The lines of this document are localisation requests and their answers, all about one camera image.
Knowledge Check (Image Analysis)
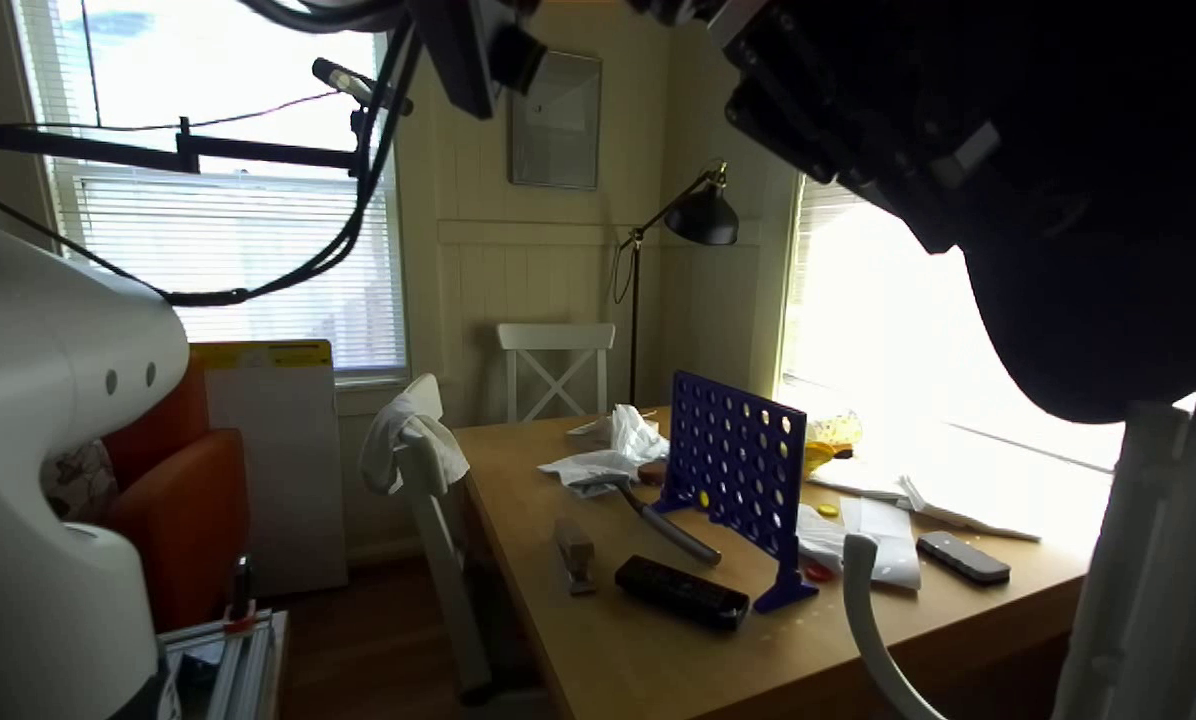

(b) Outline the long grey metal tool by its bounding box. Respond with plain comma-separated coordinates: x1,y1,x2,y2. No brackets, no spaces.
614,475,729,569

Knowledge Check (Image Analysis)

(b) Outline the patterned cushion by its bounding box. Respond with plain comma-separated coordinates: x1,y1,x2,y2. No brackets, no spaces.
41,435,126,528

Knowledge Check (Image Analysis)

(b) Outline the white plastic bag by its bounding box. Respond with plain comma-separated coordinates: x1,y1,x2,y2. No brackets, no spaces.
535,399,675,492

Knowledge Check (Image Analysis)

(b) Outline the white wooden chair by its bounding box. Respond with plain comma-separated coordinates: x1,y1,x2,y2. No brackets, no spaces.
492,316,621,426

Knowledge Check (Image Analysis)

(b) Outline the white plastic utensil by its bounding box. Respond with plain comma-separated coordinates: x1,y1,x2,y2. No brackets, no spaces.
809,470,1048,549

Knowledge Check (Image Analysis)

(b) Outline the black boom-mounted camera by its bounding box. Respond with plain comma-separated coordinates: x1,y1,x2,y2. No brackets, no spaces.
309,50,417,120

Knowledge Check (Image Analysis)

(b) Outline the black cap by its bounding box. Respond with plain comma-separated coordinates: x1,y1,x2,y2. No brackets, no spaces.
809,0,1196,426

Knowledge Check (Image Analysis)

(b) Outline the black cable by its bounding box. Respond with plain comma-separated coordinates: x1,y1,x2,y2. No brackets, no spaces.
152,21,427,311

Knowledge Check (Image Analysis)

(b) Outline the white box of tools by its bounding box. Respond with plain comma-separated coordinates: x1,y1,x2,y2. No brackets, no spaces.
152,604,293,720

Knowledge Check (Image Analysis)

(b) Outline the framed wall picture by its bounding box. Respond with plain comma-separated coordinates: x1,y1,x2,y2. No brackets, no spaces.
503,43,607,197

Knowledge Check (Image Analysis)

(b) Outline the blue connect four grid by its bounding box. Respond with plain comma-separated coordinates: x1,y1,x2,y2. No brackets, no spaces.
651,368,823,617

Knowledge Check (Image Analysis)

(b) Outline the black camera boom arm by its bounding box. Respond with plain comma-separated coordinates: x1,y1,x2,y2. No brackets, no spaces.
0,112,380,185

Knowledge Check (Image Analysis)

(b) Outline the white draped cloth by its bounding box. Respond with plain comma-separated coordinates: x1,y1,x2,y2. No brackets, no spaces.
362,373,475,501

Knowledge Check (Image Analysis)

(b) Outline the black floor lamp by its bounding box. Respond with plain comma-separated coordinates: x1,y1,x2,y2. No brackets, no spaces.
614,157,749,407

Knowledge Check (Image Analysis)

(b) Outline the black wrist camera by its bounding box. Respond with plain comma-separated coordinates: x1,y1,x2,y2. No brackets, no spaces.
486,21,553,99

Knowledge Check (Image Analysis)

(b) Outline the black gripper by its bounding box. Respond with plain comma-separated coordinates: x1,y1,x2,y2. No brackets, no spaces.
716,25,1005,254

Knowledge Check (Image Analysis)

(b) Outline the white board with yellow edge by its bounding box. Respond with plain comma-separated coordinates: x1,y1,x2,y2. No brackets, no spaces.
198,337,354,599

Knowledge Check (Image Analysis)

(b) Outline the yellow snack bag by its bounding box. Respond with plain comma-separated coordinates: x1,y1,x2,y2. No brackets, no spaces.
803,411,868,470

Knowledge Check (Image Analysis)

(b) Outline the orange armchair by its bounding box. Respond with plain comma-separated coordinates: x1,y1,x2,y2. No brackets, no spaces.
95,348,255,633

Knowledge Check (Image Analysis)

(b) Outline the grey chair frame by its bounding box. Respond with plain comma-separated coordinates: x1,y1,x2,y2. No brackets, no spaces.
397,444,503,706

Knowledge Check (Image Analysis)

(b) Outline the black remote control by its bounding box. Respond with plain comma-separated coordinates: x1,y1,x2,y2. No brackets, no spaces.
914,528,1015,591
614,550,756,641

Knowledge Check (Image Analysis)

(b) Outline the small white window blind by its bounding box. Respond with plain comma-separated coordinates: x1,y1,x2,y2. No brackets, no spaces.
65,160,409,376

